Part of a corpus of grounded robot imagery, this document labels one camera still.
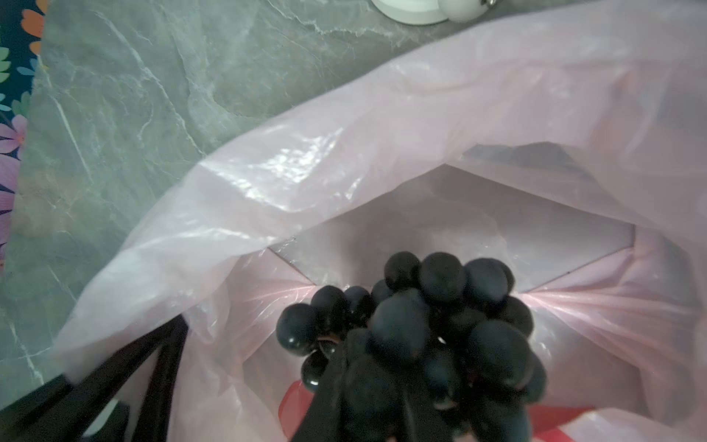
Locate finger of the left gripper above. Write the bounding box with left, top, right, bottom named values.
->
left=132, top=331, right=188, bottom=442
left=1, top=316, right=188, bottom=441

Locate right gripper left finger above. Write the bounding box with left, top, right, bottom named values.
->
left=291, top=345, right=348, bottom=442

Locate pink plastic bag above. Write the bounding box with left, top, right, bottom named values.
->
left=54, top=1, right=706, bottom=441

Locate fake black grapes bunch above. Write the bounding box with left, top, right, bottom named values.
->
left=275, top=252, right=547, bottom=441

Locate white alarm clock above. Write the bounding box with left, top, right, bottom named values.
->
left=372, top=0, right=498, bottom=26

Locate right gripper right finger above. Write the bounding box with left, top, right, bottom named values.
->
left=400, top=380, right=453, bottom=442

